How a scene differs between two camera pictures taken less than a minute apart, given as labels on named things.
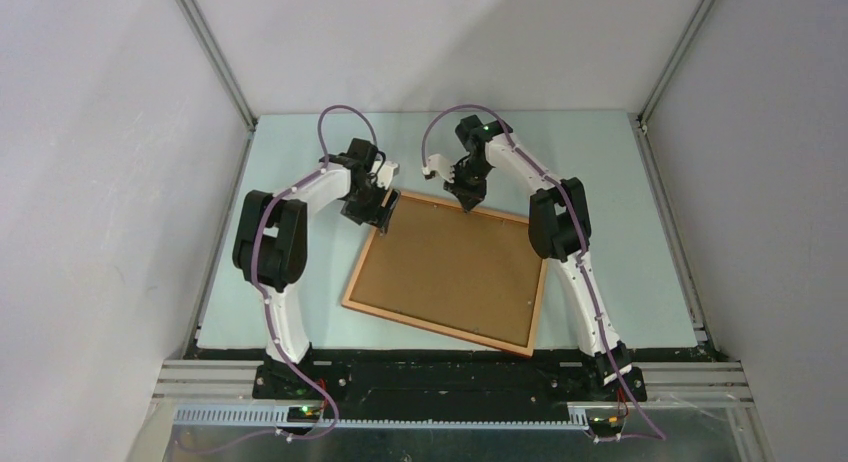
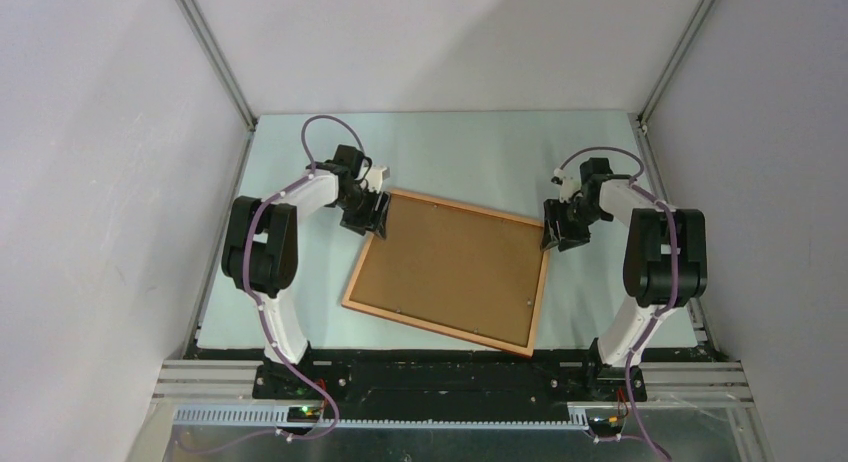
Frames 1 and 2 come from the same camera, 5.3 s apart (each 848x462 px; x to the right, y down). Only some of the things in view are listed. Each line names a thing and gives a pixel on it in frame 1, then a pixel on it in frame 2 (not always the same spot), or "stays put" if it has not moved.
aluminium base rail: (694, 385) stays put
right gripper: (469, 197) → (553, 210)
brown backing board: (467, 271) stays put
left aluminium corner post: (209, 42) stays put
